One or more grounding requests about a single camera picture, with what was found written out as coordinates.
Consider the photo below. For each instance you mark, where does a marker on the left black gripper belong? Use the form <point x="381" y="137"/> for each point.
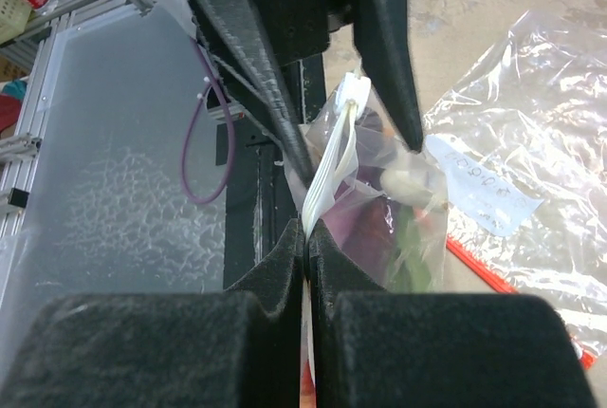
<point x="246" y="52"/>

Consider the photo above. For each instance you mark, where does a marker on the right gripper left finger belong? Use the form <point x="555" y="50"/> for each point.
<point x="236" y="348"/>

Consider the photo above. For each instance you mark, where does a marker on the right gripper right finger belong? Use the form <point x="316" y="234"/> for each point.
<point x="375" y="348"/>

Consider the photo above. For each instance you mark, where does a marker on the purple eggplant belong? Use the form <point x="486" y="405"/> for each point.
<point x="363" y="226"/>

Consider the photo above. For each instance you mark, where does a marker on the polka dot zip bag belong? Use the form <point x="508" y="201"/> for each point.
<point x="332" y="139"/>

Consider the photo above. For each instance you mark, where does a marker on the white garlic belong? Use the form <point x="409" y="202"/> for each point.
<point x="406" y="187"/>

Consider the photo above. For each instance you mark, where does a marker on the red zipper clear bag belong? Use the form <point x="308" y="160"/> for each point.
<point x="521" y="139"/>

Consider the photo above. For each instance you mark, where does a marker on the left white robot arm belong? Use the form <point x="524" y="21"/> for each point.
<point x="251" y="42"/>

